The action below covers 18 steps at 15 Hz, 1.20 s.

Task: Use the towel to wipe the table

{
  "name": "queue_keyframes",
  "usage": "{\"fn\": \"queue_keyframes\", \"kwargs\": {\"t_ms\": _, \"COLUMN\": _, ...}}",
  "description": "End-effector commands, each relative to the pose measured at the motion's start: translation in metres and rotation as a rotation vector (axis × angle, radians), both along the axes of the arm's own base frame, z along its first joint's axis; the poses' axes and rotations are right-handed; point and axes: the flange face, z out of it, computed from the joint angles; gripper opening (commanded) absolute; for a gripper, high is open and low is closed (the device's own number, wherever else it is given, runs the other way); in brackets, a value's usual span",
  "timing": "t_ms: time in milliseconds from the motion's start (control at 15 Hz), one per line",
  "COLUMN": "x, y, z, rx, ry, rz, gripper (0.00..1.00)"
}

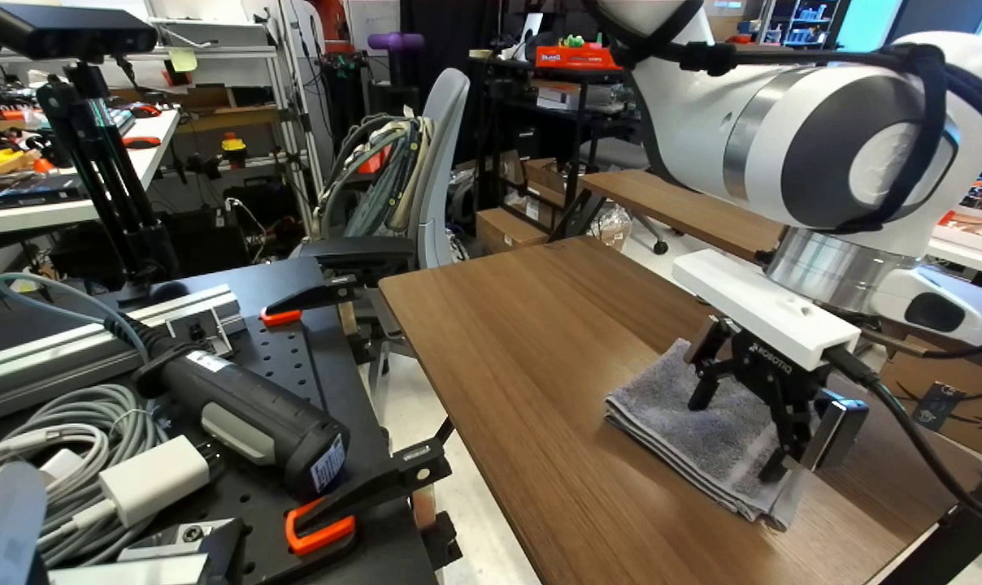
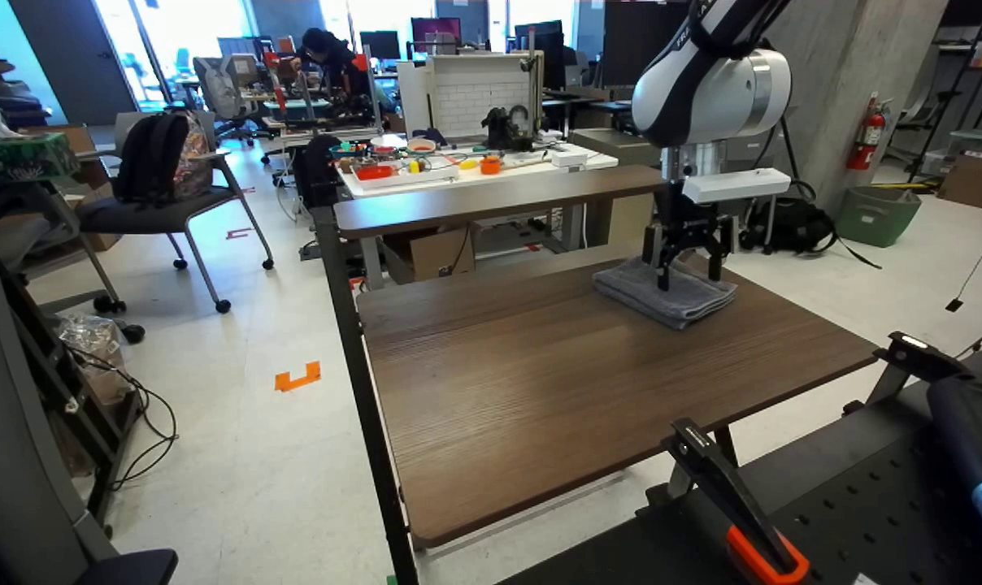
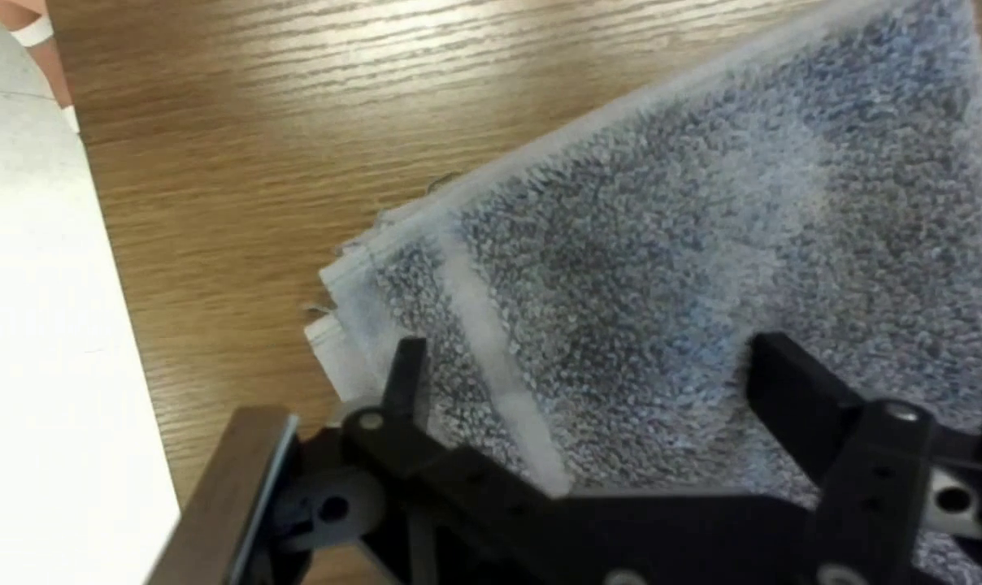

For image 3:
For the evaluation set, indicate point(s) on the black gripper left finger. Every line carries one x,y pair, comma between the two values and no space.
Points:
411,433

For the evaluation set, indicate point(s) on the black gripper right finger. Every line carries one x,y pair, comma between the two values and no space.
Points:
868,466

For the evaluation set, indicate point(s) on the grey towel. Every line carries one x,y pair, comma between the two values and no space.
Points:
674,237

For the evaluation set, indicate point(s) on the dark wrist side block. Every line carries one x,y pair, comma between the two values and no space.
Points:
226,505

